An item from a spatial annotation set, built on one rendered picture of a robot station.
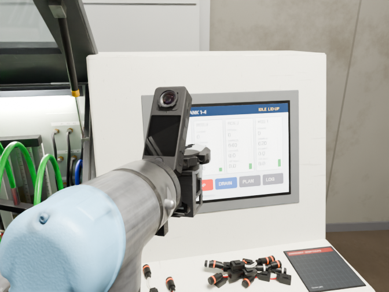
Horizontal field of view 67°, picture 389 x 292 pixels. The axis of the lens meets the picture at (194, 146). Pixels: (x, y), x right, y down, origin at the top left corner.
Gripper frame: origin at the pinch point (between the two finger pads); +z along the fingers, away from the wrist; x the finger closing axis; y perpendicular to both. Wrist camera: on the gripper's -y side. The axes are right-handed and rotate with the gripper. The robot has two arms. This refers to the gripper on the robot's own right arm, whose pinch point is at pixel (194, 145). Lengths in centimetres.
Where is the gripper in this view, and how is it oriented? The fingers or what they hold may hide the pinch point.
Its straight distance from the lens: 51.0
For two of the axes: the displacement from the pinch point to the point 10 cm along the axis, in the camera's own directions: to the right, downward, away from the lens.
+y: 0.2, 9.9, 1.5
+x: 9.6, 0.2, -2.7
